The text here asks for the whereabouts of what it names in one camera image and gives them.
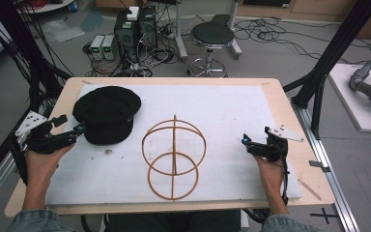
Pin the black round stool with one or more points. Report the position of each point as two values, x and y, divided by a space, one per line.
212 34

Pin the metal clamp bracket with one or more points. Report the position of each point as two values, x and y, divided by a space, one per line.
319 165

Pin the grey power supply unit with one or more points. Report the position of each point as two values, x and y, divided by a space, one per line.
97 46
108 46

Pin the white desk leg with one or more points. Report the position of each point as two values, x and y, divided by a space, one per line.
235 32
181 32

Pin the thin wooden stick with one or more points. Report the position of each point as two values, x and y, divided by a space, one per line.
309 189

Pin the white platform board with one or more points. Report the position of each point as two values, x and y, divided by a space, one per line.
351 100

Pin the person's left hand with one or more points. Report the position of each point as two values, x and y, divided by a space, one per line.
43 164

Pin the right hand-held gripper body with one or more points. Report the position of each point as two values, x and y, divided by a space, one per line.
272 146

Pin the white foam mat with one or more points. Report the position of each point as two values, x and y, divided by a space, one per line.
206 106

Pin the black computer tower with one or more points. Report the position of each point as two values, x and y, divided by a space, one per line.
147 29
126 38

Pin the black hat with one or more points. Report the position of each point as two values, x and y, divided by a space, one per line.
106 112

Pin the person's dark trousers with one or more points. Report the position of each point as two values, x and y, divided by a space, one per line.
174 222

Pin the clear plastic sheet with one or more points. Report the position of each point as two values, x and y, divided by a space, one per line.
62 30

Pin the black metal frame stand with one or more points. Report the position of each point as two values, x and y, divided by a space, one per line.
22 48
335 51

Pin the white box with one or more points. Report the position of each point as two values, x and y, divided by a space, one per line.
133 13

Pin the person's right hand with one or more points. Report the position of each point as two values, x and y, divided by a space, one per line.
270 174

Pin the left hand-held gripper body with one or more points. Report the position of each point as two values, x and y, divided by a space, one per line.
50 140

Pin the person's denim sleeve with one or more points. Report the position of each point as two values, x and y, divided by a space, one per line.
35 222
286 224

